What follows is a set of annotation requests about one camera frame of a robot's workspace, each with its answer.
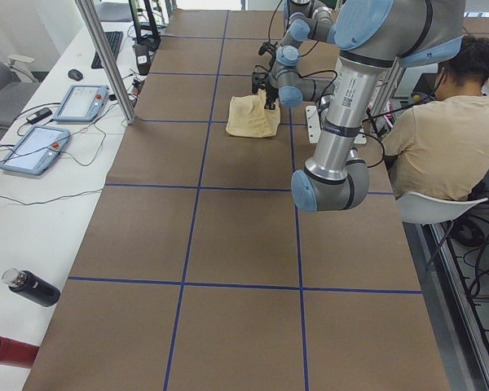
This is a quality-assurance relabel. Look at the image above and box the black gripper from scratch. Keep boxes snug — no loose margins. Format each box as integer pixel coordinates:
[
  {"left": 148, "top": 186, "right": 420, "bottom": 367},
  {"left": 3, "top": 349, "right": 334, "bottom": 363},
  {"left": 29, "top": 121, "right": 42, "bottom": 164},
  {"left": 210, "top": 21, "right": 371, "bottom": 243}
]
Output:
[{"left": 264, "top": 84, "right": 279, "bottom": 110}]

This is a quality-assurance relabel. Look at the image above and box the cream long sleeve shirt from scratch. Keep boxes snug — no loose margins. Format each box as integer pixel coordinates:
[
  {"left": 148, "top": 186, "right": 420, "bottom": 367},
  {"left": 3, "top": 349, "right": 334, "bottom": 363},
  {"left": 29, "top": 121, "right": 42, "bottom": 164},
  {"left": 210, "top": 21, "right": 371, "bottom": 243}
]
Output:
[{"left": 226, "top": 90, "right": 281, "bottom": 138}]

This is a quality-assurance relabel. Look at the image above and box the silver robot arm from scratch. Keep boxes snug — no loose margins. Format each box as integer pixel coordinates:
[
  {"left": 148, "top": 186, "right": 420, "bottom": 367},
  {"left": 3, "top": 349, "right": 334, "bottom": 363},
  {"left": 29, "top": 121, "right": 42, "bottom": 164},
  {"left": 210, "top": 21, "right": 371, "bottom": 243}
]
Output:
[
  {"left": 268, "top": 1, "right": 336, "bottom": 65},
  {"left": 267, "top": 0, "right": 465, "bottom": 212}
]

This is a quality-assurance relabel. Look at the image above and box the black keyboard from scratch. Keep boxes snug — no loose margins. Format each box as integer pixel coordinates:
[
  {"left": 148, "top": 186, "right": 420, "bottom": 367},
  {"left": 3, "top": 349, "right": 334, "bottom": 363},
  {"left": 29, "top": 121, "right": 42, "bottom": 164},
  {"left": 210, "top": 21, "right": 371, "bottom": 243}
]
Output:
[{"left": 90, "top": 30, "right": 124, "bottom": 69}]

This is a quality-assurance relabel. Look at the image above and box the person in beige shirt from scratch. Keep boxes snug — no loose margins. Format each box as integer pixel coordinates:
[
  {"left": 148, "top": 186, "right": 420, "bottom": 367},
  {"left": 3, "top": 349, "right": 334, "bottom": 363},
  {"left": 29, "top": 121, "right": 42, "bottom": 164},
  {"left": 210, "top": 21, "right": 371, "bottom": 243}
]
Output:
[{"left": 382, "top": 35, "right": 489, "bottom": 201}]

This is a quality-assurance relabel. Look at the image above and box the white plastic chair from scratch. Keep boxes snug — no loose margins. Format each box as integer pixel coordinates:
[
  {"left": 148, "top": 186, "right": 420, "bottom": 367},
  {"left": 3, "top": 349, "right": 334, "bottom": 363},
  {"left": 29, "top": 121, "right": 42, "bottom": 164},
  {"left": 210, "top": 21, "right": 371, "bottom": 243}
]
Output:
[{"left": 394, "top": 191, "right": 489, "bottom": 270}]

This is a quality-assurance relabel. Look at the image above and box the far teach pendant tablet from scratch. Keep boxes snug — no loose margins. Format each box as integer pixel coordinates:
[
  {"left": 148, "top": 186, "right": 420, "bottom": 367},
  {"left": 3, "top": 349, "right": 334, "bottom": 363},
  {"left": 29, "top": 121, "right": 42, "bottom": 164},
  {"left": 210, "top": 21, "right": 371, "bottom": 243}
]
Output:
[{"left": 53, "top": 85, "right": 108, "bottom": 123}]

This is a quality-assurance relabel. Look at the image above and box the teach pendant tablet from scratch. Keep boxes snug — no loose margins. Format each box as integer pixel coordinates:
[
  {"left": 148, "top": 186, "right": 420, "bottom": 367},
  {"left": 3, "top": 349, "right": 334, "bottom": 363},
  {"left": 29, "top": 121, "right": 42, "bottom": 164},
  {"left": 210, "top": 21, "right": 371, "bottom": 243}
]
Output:
[
  {"left": 0, "top": 125, "right": 71, "bottom": 176},
  {"left": 53, "top": 85, "right": 108, "bottom": 123}
]

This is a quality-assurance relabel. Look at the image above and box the black computer mouse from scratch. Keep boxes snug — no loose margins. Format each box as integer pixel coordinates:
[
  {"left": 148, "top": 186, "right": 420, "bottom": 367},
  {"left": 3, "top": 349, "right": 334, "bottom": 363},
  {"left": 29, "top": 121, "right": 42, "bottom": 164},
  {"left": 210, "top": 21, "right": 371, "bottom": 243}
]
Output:
[{"left": 68, "top": 68, "right": 83, "bottom": 81}]

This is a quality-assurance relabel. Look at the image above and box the black power adapter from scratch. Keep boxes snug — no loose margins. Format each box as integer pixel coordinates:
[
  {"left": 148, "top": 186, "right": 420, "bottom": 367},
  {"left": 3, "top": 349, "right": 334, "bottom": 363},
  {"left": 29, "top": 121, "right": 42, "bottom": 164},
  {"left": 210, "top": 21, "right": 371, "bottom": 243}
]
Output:
[{"left": 26, "top": 108, "right": 52, "bottom": 125}]

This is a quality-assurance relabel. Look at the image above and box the near teach pendant tablet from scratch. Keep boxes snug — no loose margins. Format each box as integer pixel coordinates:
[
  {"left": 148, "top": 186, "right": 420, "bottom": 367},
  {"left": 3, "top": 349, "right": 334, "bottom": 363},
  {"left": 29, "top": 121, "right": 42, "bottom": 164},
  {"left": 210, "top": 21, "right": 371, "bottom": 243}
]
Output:
[{"left": 0, "top": 125, "right": 71, "bottom": 176}]

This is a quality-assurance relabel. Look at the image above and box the black water bottle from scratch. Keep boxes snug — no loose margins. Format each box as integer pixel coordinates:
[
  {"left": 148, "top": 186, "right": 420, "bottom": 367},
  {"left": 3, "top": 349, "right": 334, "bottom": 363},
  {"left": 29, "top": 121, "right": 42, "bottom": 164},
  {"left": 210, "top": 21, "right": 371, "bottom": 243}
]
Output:
[{"left": 2, "top": 268, "right": 60, "bottom": 307}]

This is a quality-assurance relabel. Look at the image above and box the red bottle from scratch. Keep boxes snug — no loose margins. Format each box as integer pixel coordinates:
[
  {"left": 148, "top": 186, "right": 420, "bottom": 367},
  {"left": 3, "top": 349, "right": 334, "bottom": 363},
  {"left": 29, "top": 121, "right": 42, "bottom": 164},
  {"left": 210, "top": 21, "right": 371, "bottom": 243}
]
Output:
[{"left": 0, "top": 336, "right": 39, "bottom": 368}]

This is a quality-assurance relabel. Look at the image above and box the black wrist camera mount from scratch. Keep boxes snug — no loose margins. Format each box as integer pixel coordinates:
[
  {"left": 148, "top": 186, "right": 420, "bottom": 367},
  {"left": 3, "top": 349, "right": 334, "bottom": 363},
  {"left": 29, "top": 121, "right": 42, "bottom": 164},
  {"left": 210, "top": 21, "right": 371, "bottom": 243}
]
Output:
[{"left": 252, "top": 71, "right": 269, "bottom": 94}]

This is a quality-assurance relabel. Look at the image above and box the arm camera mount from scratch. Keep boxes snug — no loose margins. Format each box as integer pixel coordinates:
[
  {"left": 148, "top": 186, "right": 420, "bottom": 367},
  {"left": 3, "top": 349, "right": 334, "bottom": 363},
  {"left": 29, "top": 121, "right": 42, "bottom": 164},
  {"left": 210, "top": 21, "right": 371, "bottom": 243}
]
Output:
[{"left": 258, "top": 41, "right": 278, "bottom": 57}]

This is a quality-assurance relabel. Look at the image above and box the aluminium frame post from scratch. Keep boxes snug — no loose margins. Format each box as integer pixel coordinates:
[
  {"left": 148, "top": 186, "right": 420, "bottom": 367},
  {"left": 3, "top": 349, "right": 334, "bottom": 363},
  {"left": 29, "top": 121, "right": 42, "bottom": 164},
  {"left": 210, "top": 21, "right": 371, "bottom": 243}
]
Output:
[{"left": 74, "top": 0, "right": 136, "bottom": 125}]

